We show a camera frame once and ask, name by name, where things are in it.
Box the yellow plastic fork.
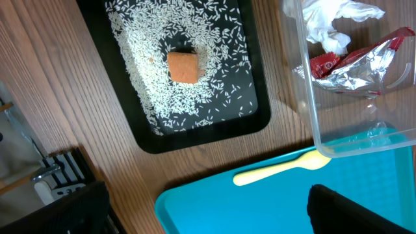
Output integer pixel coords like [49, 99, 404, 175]
[233, 150, 331, 187]

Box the silver red wrapper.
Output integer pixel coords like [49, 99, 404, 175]
[309, 27, 415, 99]

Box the spilled white rice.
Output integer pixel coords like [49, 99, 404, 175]
[104, 0, 258, 136]

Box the clear plastic bin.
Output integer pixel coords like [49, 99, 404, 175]
[278, 0, 416, 159]

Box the black plastic tray bin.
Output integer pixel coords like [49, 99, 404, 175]
[77, 1, 270, 154]

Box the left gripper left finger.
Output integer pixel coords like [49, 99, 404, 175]
[1, 181, 110, 234]

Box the small red wrapper piece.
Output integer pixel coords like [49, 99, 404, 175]
[309, 52, 341, 79]

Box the white napkin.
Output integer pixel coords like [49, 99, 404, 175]
[282, 0, 385, 56]

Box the orange food cube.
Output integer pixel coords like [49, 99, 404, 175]
[167, 52, 205, 84]

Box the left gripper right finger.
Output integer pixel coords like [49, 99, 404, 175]
[307, 184, 413, 234]

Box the teal serving tray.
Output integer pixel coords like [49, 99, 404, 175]
[155, 127, 415, 233]

